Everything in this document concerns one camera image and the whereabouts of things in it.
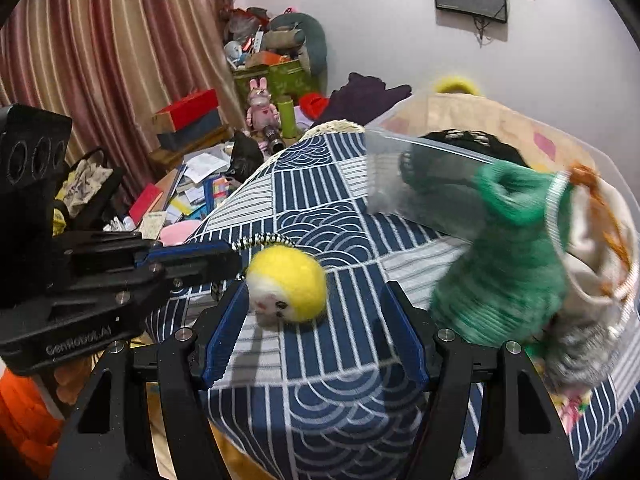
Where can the green cylinder bottle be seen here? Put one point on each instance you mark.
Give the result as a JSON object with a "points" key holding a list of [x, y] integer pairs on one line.
{"points": [[286, 110]]}

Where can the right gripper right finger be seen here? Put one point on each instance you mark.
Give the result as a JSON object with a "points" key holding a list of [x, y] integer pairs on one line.
{"points": [[519, 436]]}

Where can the pink rabbit plush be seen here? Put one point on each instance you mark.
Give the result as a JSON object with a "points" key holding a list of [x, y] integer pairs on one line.
{"points": [[261, 112]]}

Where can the yellow felt ball toy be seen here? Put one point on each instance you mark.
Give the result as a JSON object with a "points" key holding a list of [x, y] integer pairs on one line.
{"points": [[286, 283]]}

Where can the striped red curtain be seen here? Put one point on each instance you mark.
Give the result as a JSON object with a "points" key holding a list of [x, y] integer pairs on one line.
{"points": [[111, 65]]}

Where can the white drawstring cloth bag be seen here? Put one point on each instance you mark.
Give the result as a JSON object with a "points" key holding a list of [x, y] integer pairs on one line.
{"points": [[592, 232]]}

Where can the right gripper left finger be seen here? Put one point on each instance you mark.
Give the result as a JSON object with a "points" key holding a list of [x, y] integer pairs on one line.
{"points": [[108, 435]]}

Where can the yellow fuzzy cushion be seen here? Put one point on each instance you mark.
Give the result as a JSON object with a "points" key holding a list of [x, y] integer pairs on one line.
{"points": [[456, 84]]}

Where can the clear plastic storage box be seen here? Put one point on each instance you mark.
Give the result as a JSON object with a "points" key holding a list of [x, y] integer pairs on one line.
{"points": [[578, 353]]}

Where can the green storage box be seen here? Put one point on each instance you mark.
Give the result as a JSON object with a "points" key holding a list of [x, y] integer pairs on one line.
{"points": [[285, 79]]}

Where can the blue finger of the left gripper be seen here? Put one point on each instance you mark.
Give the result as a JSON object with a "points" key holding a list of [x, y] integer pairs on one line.
{"points": [[196, 263]]}

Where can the red box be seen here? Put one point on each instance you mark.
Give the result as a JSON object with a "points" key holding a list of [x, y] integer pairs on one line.
{"points": [[184, 112]]}

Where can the green dinosaur plush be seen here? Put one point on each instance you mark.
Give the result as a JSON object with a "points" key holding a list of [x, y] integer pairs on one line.
{"points": [[300, 36]]}

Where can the green knitted pouch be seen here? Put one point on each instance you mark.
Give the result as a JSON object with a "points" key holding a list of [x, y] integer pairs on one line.
{"points": [[510, 282]]}

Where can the red plush item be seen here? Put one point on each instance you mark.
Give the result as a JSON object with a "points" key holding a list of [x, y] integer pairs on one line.
{"points": [[312, 105]]}

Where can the yellow floral cloth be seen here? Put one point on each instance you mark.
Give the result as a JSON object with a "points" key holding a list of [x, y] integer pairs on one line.
{"points": [[570, 407]]}

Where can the black patterned pouch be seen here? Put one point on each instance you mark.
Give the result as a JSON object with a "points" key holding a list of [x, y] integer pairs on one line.
{"points": [[423, 166]]}

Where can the beige fleece blanket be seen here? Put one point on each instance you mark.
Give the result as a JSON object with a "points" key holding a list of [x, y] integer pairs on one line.
{"points": [[542, 147]]}

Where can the dark purple clothing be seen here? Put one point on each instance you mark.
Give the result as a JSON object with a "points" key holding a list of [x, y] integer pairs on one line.
{"points": [[362, 99]]}

